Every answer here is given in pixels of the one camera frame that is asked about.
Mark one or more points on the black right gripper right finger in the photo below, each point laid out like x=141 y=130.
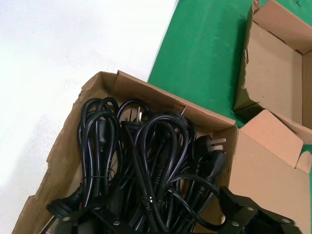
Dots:
x=243 y=219

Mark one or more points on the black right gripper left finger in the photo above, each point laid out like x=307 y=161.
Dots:
x=97 y=219

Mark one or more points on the cardboard box with torn wall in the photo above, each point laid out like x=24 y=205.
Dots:
x=275 y=73

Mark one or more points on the green table cloth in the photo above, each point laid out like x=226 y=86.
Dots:
x=195 y=48

